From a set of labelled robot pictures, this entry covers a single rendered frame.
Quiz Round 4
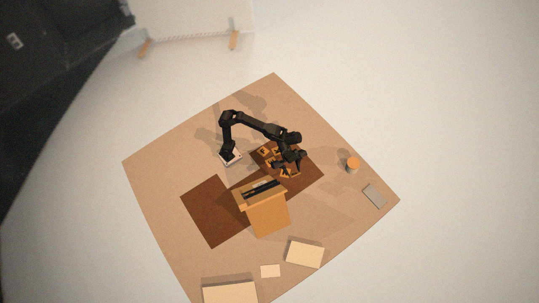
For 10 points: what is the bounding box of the grey cylinder with orange lid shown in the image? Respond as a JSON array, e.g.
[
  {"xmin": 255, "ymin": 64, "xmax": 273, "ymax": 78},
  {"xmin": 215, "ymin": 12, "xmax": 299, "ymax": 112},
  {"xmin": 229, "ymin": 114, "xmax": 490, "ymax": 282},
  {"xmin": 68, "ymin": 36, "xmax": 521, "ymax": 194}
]
[{"xmin": 345, "ymin": 157, "xmax": 360, "ymax": 174}]

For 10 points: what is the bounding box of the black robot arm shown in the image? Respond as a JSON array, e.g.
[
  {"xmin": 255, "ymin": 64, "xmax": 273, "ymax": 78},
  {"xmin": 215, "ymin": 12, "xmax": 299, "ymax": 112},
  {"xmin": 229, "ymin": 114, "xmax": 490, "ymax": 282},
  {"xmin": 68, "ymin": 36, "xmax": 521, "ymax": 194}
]
[{"xmin": 218, "ymin": 109, "xmax": 302, "ymax": 164}]

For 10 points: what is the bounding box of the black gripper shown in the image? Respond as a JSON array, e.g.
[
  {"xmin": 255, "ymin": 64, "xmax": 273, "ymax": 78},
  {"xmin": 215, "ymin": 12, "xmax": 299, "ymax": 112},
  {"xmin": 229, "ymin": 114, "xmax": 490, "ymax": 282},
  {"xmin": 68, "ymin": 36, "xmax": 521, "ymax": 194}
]
[{"xmin": 271, "ymin": 145, "xmax": 307, "ymax": 177}]

